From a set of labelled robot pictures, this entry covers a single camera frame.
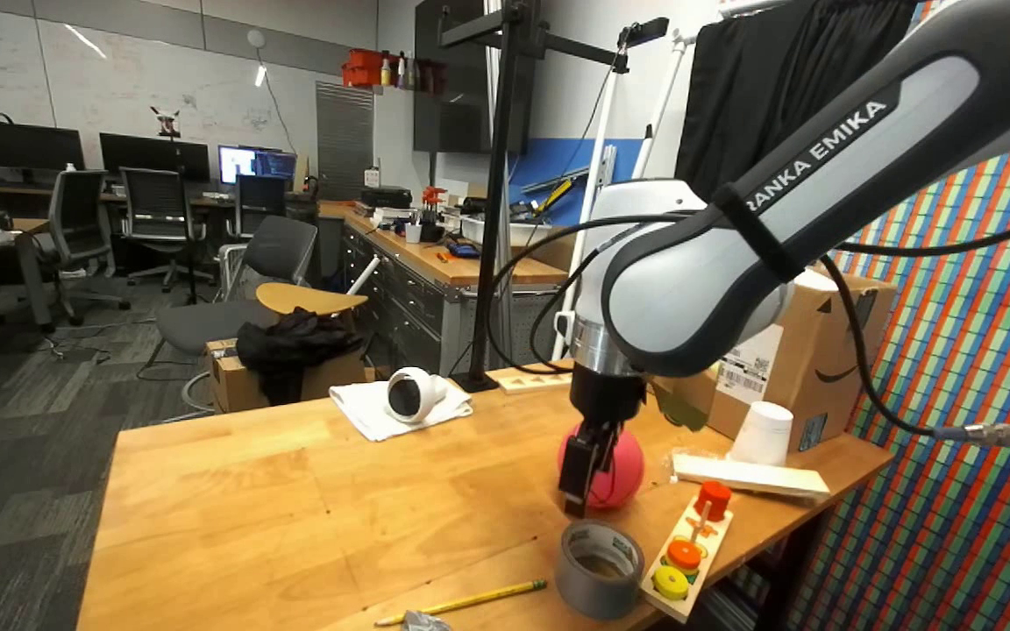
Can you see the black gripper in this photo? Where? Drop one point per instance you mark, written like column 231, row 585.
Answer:
column 585, row 450

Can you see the pink rubber basketball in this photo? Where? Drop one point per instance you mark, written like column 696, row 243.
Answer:
column 613, row 484

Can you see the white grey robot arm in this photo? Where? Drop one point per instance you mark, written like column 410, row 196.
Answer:
column 677, row 286

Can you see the brown cardboard box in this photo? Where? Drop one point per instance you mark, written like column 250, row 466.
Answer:
column 800, row 362

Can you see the orange disc on peg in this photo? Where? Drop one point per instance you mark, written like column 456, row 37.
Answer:
column 686, row 554

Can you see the yellow disc on peg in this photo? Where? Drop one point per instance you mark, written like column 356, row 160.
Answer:
column 671, row 583

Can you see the white foam block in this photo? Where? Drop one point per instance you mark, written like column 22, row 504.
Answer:
column 786, row 483

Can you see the wooden number puzzle board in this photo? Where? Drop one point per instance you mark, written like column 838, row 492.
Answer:
column 710, row 536

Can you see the white paper cup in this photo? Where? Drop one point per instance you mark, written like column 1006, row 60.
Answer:
column 763, row 435

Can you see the yellow pencil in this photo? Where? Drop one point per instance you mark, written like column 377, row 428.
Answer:
column 465, row 599

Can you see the white folded cloth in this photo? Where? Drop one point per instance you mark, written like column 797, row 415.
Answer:
column 364, row 408

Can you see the wooden workbench with drawers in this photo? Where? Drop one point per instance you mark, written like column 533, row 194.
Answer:
column 419, row 296

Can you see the black backpack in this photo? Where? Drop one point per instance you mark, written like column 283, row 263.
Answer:
column 297, row 356

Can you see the grey office chair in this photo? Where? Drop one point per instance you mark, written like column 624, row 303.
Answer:
column 277, row 250

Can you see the black hanging cloth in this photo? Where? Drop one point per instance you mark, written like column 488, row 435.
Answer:
column 757, row 78

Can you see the computer monitor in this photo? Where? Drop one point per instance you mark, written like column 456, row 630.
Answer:
column 238, row 160

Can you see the black office chair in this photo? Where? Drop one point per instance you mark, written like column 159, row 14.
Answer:
column 77, row 247

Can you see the grey duct tape roll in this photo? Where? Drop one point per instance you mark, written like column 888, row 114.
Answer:
column 597, row 570

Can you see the orange ring stack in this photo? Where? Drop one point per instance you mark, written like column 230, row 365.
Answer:
column 713, row 498

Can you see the white security camera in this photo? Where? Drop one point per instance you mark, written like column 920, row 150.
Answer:
column 410, row 394

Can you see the colourful woven wall panel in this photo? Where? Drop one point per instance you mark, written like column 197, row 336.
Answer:
column 927, row 541

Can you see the black camera stand pole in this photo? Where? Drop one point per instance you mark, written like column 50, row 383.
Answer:
column 522, row 37

